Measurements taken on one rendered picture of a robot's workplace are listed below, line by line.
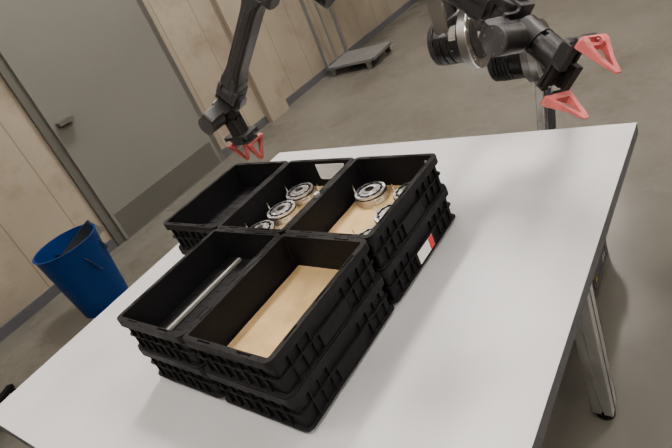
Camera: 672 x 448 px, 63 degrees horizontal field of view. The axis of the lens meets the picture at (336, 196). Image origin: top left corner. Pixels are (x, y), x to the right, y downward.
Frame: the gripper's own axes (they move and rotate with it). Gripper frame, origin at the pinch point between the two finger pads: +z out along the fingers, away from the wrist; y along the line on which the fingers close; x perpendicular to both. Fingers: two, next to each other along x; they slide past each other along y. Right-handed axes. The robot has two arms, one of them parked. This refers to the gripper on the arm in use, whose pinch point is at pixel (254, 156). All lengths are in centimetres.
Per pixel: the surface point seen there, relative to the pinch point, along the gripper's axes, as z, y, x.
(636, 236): 112, 77, 98
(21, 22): -66, -285, 92
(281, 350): 12, 52, -56
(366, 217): 23.7, 33.3, 0.4
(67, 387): 33, -41, -75
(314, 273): 22.5, 31.8, -25.0
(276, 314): 22, 31, -41
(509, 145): 40, 52, 61
